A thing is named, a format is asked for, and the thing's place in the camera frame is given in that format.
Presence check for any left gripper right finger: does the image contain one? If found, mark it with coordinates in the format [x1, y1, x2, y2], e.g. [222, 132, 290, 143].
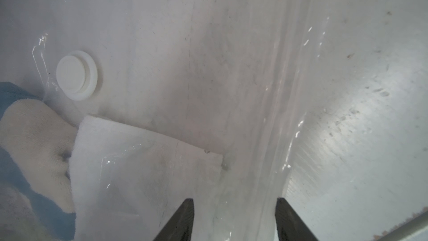
[275, 197, 318, 241]

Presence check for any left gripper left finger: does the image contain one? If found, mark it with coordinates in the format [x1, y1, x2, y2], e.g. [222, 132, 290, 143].
[154, 198, 195, 241]

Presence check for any white towel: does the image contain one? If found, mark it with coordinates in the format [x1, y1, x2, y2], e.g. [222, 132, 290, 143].
[70, 116, 222, 241]

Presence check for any clear plastic vacuum bag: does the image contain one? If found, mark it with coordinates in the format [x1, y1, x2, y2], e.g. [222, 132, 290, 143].
[1, 0, 315, 241]

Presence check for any blue and cream towel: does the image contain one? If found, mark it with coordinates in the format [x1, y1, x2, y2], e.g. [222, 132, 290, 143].
[1, 82, 77, 241]

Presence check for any white vacuum bag valve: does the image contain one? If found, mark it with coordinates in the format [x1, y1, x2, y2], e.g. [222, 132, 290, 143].
[56, 50, 98, 102]

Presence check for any aluminium frame rail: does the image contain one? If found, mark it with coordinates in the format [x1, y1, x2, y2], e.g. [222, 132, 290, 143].
[374, 207, 428, 241]

